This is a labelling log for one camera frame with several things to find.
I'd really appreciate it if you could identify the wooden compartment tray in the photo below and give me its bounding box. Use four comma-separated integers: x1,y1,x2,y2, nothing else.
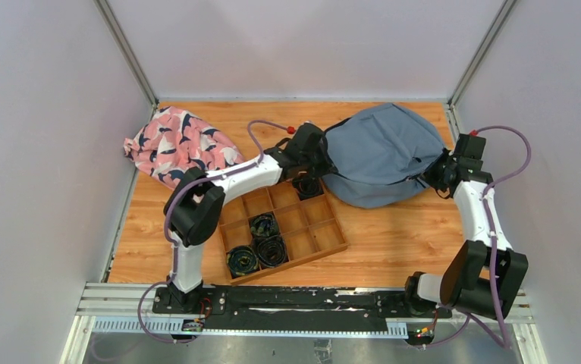
217,180,349,285

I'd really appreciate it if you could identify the rolled dark belt bottom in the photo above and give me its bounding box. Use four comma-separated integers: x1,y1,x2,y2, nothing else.
252,235,288,268

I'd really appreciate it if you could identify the aluminium rail frame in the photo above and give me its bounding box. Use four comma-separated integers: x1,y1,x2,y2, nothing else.
61,283,548,363

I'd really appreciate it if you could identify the rolled green belt bottom-left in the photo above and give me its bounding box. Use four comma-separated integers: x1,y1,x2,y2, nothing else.
226,246,260,278

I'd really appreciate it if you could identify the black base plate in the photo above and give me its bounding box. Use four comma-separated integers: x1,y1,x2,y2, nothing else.
148,285,451,333

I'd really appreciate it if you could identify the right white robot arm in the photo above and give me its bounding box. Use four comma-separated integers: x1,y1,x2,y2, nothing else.
401,131,529,320

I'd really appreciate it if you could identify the blue grey backpack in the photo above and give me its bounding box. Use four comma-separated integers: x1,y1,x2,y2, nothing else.
322,103,447,209

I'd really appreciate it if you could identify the rolled black belt top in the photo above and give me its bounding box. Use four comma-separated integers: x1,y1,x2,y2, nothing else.
291,177,323,201

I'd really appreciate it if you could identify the pink patterned cloth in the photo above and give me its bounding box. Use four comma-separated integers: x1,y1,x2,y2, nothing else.
123,106,245,190

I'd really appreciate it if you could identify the rolled green belt middle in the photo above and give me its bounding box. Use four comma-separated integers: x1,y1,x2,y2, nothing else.
249,212,280,238

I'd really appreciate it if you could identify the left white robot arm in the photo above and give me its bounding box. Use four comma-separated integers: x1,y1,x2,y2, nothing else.
164,122,337,313

